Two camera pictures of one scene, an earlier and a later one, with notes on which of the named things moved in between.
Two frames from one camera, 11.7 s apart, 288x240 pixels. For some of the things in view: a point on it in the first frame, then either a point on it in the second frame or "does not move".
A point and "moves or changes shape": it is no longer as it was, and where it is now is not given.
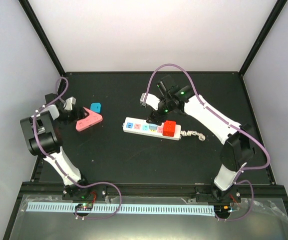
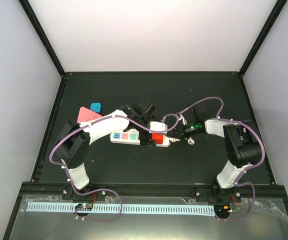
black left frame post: x=43 y=35 does not move
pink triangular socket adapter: x=93 y=118 does not move
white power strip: x=140 y=126 moves or changes shape
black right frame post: x=272 y=17 does not move
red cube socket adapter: x=168 y=128 moves or changes shape
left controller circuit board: x=84 y=207 does not move
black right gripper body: x=156 y=116 → x=185 y=132
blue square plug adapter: x=96 y=107 does not move
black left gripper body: x=66 y=118 → x=142 y=137
